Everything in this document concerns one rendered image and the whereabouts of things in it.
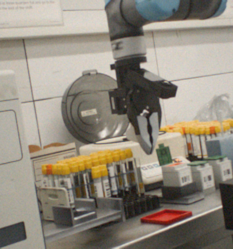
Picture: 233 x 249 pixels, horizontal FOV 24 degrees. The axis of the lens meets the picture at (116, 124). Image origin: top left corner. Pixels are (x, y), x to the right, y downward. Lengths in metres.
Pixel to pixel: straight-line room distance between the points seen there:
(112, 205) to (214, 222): 0.20
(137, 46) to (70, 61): 0.54
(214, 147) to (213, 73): 0.86
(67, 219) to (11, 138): 0.18
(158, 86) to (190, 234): 0.31
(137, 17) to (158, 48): 0.82
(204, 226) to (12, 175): 0.39
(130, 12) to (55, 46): 0.58
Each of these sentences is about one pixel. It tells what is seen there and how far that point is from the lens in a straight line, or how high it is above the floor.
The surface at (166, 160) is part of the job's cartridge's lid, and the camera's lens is 1.15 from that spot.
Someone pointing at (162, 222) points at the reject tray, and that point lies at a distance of 0.96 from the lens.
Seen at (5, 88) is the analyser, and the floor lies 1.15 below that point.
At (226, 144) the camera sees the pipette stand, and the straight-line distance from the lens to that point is 1.29.
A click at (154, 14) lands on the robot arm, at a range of 1.06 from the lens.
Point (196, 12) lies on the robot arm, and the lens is 1.14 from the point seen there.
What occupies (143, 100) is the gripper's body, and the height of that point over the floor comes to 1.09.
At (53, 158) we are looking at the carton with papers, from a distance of 1.19.
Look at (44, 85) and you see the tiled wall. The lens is 1.60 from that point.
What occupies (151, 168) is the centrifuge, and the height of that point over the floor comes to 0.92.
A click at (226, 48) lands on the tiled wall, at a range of 2.20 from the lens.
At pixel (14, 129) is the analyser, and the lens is 0.80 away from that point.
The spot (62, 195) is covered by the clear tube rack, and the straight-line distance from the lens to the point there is 1.09.
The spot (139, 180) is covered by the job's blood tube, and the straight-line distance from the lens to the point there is 1.11.
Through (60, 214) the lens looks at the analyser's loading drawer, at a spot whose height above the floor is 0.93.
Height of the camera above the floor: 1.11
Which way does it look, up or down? 3 degrees down
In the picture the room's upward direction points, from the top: 9 degrees counter-clockwise
